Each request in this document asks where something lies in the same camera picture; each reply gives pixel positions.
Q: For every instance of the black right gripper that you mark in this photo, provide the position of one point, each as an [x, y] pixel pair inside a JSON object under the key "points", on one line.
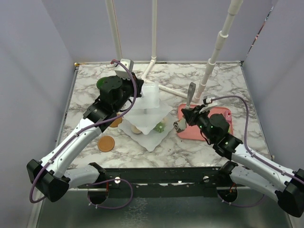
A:
{"points": [[192, 114]]}

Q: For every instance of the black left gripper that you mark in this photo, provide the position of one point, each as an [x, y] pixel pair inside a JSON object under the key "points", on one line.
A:
{"points": [[138, 84]]}

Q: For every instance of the pink cake slice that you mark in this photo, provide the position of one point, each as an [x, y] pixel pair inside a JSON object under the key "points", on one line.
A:
{"points": [[228, 117]]}

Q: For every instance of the three tier white stand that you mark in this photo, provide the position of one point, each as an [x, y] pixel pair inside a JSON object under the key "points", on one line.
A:
{"points": [[145, 114]]}

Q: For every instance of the white round cake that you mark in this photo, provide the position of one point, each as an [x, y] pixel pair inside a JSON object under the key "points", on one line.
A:
{"points": [[135, 130]]}

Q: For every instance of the green swiss roll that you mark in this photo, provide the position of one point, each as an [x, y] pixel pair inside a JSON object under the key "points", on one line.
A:
{"points": [[160, 127]]}

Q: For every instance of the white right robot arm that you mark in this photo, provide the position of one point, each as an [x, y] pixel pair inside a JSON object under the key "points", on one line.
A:
{"points": [[245, 166]]}

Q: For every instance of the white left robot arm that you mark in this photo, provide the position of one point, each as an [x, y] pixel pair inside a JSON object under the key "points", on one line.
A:
{"points": [[50, 175]]}

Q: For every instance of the pink serving tray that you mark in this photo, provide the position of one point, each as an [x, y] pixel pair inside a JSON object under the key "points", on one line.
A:
{"points": [[217, 110]]}

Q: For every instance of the green interior mug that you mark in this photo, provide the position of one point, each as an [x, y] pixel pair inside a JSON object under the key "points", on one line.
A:
{"points": [[100, 82]]}

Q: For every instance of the wooden coaster far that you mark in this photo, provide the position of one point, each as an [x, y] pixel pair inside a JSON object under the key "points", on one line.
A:
{"points": [[116, 122]]}

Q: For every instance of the wooden coaster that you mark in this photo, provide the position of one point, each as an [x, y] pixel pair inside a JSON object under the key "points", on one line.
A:
{"points": [[116, 122], [106, 143]]}

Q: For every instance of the wooden coaster near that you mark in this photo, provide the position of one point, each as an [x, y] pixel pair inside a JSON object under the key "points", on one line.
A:
{"points": [[106, 143]]}

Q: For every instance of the left white pvc pole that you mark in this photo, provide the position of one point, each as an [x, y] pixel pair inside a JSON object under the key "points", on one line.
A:
{"points": [[114, 27]]}

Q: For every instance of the middle white pvc pole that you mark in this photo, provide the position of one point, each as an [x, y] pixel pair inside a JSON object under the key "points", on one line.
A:
{"points": [[154, 41]]}

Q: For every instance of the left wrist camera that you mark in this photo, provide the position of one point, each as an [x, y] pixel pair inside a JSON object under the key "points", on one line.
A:
{"points": [[123, 68]]}

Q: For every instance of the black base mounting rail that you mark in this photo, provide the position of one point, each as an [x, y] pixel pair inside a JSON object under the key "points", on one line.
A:
{"points": [[163, 182]]}

